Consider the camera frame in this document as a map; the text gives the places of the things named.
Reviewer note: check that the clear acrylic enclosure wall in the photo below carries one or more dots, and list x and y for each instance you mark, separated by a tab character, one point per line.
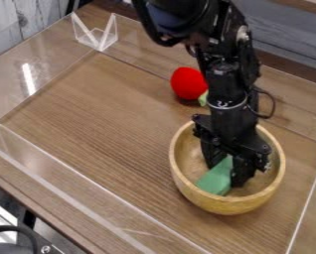
88	121

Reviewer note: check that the clear acrylic corner bracket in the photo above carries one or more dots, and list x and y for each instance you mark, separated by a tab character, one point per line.
96	38

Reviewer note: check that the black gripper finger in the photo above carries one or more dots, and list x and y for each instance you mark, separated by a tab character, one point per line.
243	171
214	153

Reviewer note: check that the green rectangular block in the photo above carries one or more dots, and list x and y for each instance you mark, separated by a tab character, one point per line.
216	180

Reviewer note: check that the red toy strawberry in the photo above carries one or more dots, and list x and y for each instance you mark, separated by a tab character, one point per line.
188	84

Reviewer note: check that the black device with logo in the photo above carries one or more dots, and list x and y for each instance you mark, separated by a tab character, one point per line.
52	241

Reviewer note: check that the brown wooden bowl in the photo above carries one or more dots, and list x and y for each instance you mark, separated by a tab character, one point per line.
188	169

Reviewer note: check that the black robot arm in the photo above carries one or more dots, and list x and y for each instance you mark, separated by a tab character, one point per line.
212	29

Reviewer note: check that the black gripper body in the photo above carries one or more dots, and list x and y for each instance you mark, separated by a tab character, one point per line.
232	126

